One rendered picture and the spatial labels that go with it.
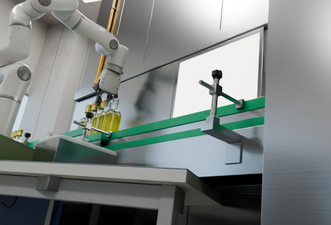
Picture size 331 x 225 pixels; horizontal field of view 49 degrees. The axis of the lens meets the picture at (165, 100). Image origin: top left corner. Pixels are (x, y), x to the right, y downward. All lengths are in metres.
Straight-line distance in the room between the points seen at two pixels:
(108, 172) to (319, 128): 0.57
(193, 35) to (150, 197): 0.88
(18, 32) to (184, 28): 0.71
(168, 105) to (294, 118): 0.90
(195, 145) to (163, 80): 0.61
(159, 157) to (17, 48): 0.71
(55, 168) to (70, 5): 0.75
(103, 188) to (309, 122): 0.60
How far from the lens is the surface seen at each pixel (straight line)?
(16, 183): 1.25
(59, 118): 5.20
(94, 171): 1.03
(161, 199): 0.96
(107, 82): 1.72
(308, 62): 0.73
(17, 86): 1.48
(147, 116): 1.61
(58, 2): 1.58
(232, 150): 0.97
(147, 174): 0.95
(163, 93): 1.58
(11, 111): 1.46
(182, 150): 1.10
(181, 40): 1.70
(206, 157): 1.03
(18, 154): 1.38
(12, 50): 1.54
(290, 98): 0.72
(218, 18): 1.58
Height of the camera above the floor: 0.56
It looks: 22 degrees up
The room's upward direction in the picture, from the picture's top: 8 degrees clockwise
